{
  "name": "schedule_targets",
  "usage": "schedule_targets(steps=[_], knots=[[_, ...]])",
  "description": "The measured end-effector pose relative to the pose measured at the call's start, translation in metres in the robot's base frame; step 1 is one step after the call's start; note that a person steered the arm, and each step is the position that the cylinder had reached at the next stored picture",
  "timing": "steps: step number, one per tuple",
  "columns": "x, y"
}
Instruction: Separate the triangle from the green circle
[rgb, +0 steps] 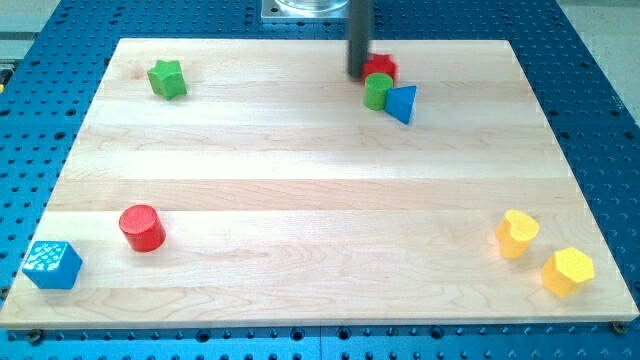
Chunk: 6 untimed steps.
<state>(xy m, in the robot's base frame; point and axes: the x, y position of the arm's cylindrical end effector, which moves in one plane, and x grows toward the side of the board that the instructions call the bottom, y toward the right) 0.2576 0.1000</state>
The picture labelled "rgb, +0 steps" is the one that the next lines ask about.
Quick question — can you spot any yellow heart block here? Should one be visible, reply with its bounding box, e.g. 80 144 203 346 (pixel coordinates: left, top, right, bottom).
495 209 540 259

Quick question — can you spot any green star block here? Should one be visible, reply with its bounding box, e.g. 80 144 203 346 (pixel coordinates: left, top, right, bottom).
147 60 187 100

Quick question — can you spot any green cylinder block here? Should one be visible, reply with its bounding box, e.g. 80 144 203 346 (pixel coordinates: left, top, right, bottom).
363 72 394 111

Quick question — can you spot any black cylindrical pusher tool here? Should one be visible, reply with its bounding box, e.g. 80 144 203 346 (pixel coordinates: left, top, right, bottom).
346 0 373 81

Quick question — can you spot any light wooden board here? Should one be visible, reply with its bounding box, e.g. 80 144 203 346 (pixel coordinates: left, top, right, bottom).
1 38 638 329

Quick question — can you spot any blue cube block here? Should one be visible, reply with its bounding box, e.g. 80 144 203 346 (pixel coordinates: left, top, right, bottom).
22 241 83 290

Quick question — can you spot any yellow hexagon block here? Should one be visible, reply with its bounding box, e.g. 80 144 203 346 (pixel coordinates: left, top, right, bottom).
541 247 595 298

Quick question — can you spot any red star block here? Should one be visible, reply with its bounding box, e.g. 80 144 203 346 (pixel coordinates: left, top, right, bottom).
361 54 398 82

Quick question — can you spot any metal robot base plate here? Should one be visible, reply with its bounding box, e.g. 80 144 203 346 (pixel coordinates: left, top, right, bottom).
259 0 349 22

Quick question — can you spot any blue triangle block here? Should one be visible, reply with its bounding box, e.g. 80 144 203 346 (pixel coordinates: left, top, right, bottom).
384 85 418 125

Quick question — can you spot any red cylinder block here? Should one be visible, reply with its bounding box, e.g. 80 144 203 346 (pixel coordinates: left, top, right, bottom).
118 204 166 253

